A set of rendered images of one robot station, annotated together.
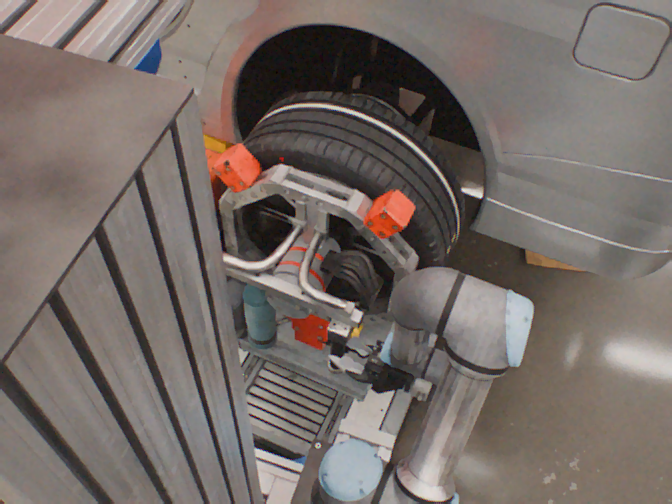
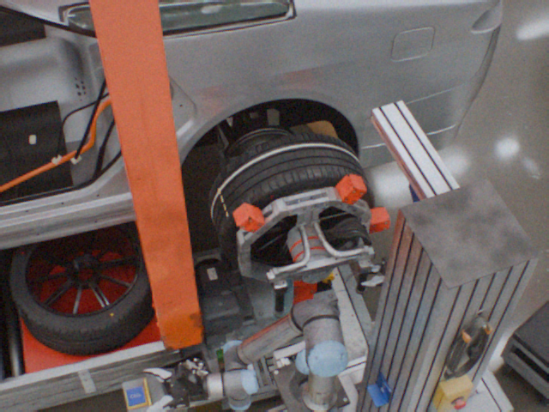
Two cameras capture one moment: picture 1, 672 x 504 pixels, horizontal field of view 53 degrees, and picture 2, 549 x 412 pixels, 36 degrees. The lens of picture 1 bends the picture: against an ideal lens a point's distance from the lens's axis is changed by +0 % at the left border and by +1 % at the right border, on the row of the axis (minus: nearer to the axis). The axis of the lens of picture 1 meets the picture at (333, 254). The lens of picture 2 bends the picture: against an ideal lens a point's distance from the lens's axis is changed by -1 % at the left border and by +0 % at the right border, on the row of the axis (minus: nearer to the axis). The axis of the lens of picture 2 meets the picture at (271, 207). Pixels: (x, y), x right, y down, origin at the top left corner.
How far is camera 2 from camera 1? 192 cm
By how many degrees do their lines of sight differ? 22
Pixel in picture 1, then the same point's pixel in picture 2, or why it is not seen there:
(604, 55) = (407, 51)
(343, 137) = (299, 164)
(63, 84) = (466, 196)
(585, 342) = not seen: hidden behind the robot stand
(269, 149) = (262, 196)
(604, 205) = (427, 116)
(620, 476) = not seen: hidden behind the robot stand
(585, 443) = not seen: hidden behind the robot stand
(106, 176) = (502, 206)
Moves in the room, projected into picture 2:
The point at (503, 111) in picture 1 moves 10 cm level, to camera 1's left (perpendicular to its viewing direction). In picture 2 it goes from (361, 99) to (341, 111)
